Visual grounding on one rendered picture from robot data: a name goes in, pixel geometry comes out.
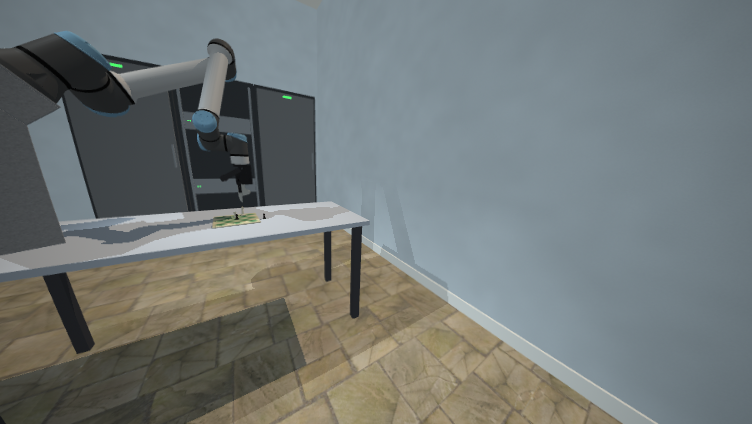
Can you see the green and cream checkered board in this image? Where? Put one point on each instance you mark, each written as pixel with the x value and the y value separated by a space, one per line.
pixel 226 221

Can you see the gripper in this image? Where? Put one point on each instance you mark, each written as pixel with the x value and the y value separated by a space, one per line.
pixel 244 177

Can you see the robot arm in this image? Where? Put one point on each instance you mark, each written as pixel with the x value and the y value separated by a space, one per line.
pixel 64 61

